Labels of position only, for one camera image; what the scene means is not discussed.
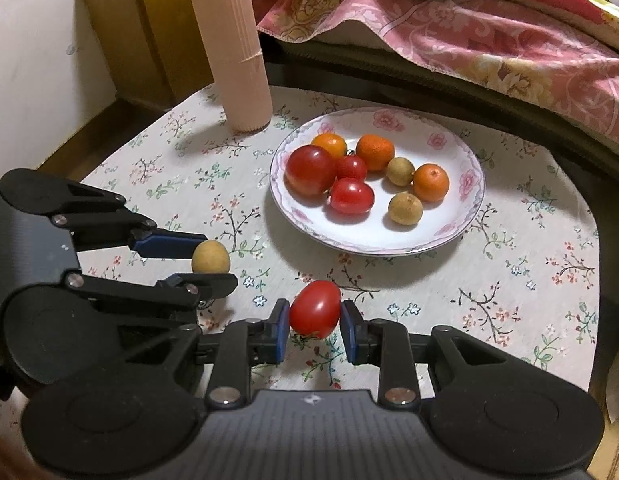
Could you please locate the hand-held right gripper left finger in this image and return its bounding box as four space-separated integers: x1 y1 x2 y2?
122 298 292 407

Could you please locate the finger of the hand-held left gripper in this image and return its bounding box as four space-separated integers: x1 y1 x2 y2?
0 168 210 262
63 273 239 312

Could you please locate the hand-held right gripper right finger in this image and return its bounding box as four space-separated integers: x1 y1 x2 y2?
338 300 510 409

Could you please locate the red cherry tomato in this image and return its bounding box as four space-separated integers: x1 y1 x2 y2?
289 280 341 338

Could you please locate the white floral plate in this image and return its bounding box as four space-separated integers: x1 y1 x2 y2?
269 107 486 257

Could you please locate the oval red tomato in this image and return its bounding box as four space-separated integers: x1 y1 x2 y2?
330 178 375 215

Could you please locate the large red tomato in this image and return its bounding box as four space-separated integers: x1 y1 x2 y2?
284 144 337 197

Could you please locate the small red tomato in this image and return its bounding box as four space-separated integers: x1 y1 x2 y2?
335 155 369 182

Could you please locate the orange mandarin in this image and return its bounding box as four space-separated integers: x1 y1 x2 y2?
356 134 395 172
413 163 450 203

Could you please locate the orange-yellow tomato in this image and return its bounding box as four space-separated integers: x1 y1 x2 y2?
311 132 347 158

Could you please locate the floral tablecloth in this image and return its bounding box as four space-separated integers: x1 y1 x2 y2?
76 82 601 397

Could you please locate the pink ribbed cylinder container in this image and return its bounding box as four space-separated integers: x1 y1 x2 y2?
191 0 273 133

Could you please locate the wooden cabinet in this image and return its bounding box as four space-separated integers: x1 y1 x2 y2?
76 0 255 111

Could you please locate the pink floral blanket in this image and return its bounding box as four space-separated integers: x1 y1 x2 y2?
252 0 619 148

